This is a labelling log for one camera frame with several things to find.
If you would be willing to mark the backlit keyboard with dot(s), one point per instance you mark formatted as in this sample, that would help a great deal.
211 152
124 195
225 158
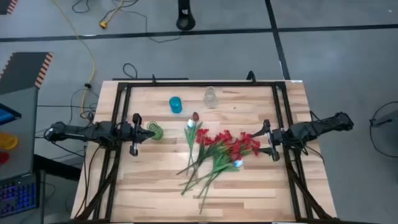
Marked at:
18 196

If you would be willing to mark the clear glass vase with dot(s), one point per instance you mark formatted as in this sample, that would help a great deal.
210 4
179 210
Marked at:
211 99

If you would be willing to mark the black metal table frame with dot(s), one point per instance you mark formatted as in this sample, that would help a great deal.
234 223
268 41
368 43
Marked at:
233 84

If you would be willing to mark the grey side desk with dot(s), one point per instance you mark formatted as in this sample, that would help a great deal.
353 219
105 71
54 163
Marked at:
25 140

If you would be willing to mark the white blue tulip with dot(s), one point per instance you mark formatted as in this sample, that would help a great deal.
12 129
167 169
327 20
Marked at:
238 163
190 124

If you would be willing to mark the yellow round object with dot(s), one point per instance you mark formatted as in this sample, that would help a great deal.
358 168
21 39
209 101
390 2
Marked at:
7 141

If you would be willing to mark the small lit screen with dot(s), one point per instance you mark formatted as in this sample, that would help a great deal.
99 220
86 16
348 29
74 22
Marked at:
4 116

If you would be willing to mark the green glass vase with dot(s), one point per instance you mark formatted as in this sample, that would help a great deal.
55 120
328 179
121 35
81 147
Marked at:
158 136

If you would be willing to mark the black mat orange striped edge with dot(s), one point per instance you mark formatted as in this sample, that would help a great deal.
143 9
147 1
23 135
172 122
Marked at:
4 4
21 71

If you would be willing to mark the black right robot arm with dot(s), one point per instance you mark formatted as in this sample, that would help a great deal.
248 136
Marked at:
311 129

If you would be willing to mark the blue glass vase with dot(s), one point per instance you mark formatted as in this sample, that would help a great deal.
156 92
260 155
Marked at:
175 105

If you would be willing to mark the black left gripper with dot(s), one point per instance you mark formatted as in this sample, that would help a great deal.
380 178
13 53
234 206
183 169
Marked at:
136 133

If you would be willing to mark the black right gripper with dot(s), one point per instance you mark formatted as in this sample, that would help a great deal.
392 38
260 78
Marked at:
275 138

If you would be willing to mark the black camera stand base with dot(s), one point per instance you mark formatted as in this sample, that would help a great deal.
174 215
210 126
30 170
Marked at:
185 21

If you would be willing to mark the red round object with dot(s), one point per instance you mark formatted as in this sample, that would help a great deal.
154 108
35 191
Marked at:
2 157

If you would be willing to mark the black clamp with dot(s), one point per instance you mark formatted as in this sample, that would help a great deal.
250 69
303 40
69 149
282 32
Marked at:
251 77

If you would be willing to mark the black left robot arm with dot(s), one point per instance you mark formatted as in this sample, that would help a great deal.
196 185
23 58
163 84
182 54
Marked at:
99 130

